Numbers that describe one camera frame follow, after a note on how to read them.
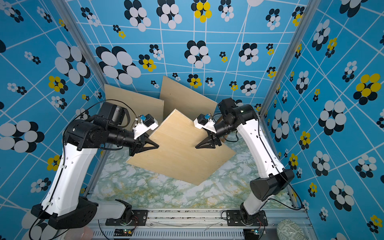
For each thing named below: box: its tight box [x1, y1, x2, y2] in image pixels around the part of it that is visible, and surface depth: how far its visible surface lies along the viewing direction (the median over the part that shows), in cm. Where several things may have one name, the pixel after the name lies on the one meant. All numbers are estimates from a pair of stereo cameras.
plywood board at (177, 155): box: [126, 109, 237, 186], surface depth 60 cm
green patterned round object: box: [276, 219, 306, 240], surface depth 70 cm
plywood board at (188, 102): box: [159, 75, 218, 123], surface depth 95 cm
